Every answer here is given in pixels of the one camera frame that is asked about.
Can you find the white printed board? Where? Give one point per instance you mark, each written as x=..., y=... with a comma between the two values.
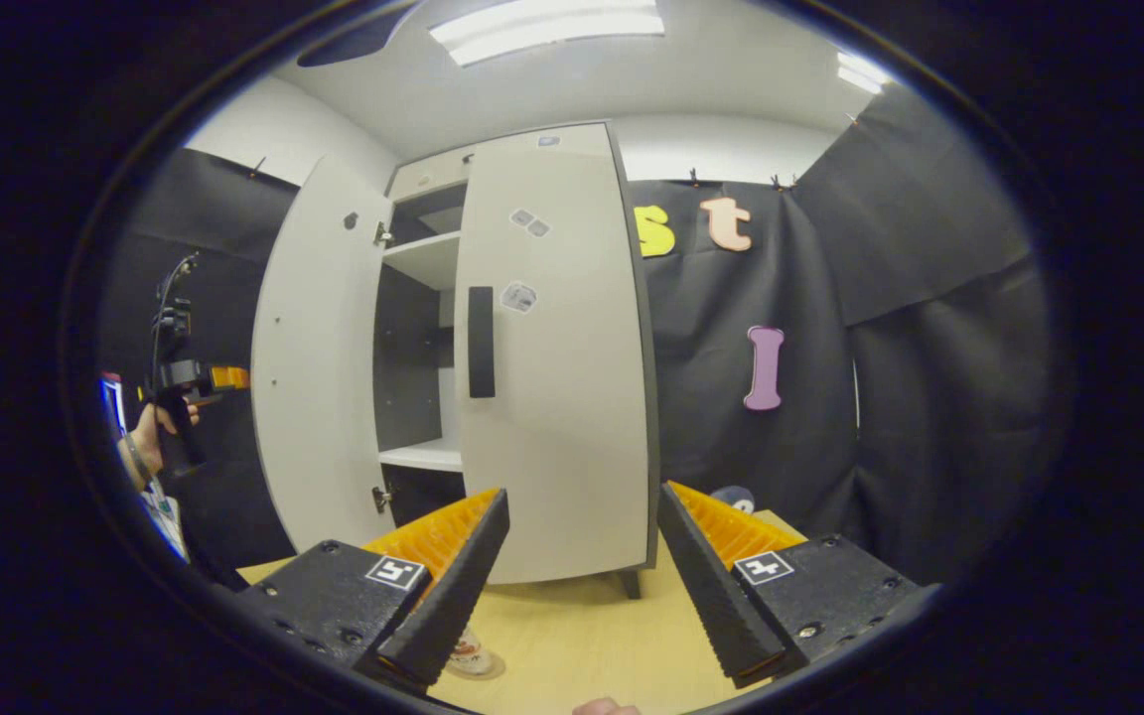
x=167, y=521

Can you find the long ceiling light panel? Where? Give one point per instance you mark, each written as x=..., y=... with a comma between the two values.
x=552, y=28

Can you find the grey plush penguin toy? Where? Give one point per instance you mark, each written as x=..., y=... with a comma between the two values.
x=734, y=499

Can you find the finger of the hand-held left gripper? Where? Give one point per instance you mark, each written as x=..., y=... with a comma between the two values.
x=231, y=377

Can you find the white cabinet door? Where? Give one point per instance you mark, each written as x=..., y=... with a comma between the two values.
x=319, y=348
x=572, y=397

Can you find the white cabinet with shelves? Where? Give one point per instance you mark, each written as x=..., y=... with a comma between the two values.
x=423, y=258

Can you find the black backdrop cloth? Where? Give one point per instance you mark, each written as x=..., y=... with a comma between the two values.
x=929, y=417

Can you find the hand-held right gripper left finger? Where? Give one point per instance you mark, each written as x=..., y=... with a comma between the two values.
x=453, y=586

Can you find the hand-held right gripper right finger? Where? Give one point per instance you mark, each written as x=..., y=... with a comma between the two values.
x=706, y=586

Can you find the clear bottle with red label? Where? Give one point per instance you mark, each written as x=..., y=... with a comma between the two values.
x=471, y=650

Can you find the round brown coaster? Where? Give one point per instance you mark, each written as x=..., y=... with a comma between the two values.
x=496, y=665

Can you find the small ceiling light panel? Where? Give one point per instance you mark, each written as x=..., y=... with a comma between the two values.
x=860, y=72

